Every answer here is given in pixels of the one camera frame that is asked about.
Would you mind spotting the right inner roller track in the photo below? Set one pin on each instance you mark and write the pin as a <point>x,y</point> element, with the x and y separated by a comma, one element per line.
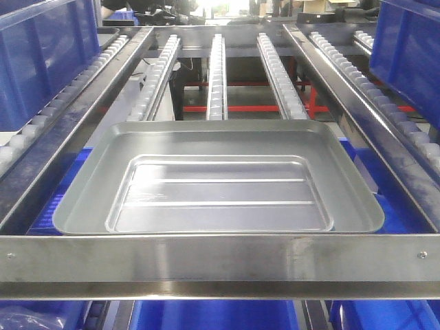
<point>288,101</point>

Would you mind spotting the centre roller track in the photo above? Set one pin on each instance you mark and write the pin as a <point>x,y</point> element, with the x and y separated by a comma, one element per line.
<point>217,106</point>

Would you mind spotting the blue box lower centre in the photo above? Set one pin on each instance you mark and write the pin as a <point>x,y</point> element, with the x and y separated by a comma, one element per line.
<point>214,314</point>

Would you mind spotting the blue crate upper left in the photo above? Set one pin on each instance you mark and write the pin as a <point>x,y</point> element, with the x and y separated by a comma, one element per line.
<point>44,46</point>

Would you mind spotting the blue crate upper right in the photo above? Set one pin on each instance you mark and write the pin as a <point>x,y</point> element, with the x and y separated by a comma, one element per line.
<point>405,54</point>

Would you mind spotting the blue box lower left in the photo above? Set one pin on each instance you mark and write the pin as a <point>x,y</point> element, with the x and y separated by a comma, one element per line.
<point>43,314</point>

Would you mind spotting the left steel divider rail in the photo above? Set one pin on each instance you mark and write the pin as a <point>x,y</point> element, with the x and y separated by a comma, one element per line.
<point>30,181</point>

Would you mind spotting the right steel divider rail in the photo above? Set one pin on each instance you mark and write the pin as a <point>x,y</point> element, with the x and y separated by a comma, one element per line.
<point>406,168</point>

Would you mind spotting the blue box lower right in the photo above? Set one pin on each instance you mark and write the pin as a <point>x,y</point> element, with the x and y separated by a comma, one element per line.
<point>384,314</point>

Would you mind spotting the blue crate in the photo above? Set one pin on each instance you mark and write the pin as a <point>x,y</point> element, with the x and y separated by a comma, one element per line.
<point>44,46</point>
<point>405,54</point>

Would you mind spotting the red floor frame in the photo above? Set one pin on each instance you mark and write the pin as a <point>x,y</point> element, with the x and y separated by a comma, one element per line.
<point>254,97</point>

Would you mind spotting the silver metal tray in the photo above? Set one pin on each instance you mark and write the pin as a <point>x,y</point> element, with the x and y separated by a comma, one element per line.
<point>218,177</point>

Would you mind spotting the steel divider rail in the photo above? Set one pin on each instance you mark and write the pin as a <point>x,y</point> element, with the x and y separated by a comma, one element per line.
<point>406,168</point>
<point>30,181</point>

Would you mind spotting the steel front crossbar upper shelf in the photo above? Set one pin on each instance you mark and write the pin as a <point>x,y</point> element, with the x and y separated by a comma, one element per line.
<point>223,266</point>

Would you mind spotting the left inner roller track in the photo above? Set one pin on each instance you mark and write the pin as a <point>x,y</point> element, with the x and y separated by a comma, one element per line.
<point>150,97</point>

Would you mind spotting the blue box under tray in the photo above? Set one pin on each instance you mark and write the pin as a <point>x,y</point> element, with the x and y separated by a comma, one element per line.
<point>397,221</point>

